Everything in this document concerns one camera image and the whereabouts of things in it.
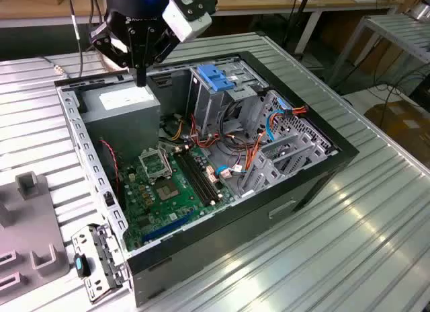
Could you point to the green motherboard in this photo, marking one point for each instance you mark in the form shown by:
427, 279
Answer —
158, 211

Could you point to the RAM slot white clips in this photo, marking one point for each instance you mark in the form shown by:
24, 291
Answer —
206, 177
195, 177

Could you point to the metal slat side table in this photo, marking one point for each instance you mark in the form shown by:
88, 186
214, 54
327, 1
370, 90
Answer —
399, 33

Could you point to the grey power supply unit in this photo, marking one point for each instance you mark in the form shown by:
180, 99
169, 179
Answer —
124, 130

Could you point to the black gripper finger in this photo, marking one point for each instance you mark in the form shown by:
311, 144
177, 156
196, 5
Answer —
104, 39
161, 46

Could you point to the long wooden workbench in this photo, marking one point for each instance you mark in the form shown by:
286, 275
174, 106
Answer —
255, 2

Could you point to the grey parts rack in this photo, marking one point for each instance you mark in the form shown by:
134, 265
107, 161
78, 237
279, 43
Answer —
30, 221

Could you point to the blue plastic drive latch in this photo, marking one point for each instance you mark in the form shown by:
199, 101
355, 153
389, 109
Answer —
209, 75

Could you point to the metal optical drive cage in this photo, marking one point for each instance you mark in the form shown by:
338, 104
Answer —
203, 107

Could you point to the large flat cardboard box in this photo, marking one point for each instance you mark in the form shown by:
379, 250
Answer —
399, 123

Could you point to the blue expansion slot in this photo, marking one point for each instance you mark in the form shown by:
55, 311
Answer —
168, 226

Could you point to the CPU socket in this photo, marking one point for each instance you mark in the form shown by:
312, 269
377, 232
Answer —
167, 191

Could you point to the metal card retention bracket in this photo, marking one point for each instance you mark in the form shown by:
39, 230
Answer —
90, 244

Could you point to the open black PC case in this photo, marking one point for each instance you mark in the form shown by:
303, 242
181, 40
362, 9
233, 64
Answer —
218, 244

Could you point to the metal disk bay cage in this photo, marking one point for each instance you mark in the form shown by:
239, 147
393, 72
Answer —
268, 167

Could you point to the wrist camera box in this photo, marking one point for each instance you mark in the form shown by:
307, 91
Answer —
183, 23

